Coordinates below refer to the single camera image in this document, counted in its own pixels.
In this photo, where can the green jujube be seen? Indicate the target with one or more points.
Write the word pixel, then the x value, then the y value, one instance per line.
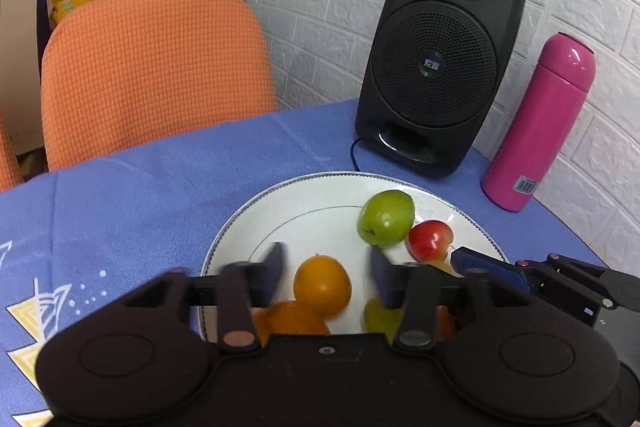
pixel 382 319
pixel 386 218

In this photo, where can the white plate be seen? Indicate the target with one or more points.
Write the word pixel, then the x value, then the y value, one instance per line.
pixel 280 227

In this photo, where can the small red apple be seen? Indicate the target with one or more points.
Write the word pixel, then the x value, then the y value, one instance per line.
pixel 430 239

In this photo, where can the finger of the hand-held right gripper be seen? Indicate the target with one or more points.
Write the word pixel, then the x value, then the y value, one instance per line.
pixel 480 263

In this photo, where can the orange chair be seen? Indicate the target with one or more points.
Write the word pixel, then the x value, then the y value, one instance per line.
pixel 150 77
pixel 7 157

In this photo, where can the cardboard sheet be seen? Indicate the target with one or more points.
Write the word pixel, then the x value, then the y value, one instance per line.
pixel 20 72

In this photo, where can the black speaker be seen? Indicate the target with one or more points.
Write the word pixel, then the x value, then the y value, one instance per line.
pixel 435 67

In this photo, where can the blue printed tablecloth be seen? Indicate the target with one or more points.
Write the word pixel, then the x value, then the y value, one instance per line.
pixel 125 217

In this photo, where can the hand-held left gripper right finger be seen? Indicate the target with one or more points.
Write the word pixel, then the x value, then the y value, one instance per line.
pixel 382 279

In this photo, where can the small red-yellow fruit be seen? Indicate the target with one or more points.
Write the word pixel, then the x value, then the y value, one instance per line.
pixel 442 267

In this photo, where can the pink bottle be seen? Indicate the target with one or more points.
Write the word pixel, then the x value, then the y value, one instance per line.
pixel 545 122

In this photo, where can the small tangerine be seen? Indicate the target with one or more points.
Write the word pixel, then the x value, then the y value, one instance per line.
pixel 321 284
pixel 445 324

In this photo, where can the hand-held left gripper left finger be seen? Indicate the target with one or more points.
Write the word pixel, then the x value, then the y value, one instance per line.
pixel 272 269

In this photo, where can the large orange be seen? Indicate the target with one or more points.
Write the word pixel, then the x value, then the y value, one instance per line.
pixel 295 321

